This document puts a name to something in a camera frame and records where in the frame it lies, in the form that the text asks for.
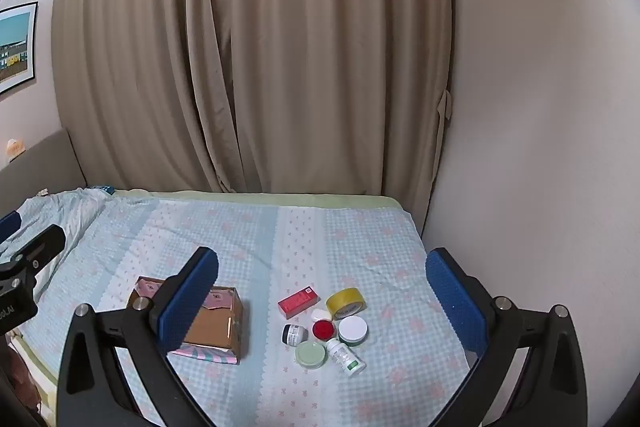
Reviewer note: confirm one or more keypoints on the crumpled pale blue quilt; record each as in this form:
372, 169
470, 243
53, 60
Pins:
65, 212

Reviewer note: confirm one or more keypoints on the cardboard box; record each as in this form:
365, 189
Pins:
210, 327

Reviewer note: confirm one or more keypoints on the pale green lid jar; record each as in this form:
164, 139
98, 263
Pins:
310, 353

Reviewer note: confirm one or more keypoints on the white bottle green label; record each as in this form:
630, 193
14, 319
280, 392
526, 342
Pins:
345, 356

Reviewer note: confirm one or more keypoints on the small white plastic case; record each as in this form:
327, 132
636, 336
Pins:
321, 314

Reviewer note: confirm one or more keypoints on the small orange white ornament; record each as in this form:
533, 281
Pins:
14, 148

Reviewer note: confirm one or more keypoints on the red lid jar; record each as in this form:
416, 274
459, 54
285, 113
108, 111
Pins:
322, 330

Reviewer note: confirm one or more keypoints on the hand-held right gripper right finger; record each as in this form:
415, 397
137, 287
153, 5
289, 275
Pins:
455, 297

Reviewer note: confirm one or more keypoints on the green mattress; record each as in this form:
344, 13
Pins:
250, 196

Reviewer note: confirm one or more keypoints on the framed wall picture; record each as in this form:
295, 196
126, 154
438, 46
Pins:
17, 47

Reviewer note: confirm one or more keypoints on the yellow tape roll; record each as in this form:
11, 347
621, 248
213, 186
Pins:
336, 299

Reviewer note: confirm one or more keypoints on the beige curtain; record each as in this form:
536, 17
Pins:
300, 57

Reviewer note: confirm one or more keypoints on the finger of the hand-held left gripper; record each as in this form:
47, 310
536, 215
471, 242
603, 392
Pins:
9, 226
42, 244

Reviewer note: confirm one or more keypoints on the small red carton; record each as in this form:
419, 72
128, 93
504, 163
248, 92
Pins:
298, 301

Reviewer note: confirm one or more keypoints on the black jar white label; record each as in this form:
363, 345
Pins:
294, 334

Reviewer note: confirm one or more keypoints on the white round jar lid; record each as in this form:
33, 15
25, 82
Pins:
352, 329

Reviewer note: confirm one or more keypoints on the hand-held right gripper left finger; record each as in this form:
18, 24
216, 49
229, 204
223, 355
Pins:
192, 297

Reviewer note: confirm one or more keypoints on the checked pale blue blanket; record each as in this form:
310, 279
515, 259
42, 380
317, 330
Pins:
300, 247

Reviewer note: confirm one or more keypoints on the grey headboard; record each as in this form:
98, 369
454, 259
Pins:
45, 167

